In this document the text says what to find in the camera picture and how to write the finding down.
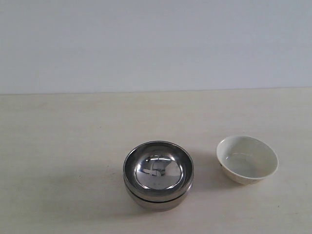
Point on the cream ceramic bowl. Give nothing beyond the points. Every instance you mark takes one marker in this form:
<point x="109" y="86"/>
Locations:
<point x="246" y="160"/>

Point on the dimpled stainless steel bowl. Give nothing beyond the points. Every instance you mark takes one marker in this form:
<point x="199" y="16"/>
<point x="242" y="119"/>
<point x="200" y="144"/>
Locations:
<point x="158" y="171"/>

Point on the plain stainless steel bowl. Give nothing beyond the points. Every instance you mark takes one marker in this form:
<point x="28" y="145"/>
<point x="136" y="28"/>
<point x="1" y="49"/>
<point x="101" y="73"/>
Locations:
<point x="158" y="206"/>

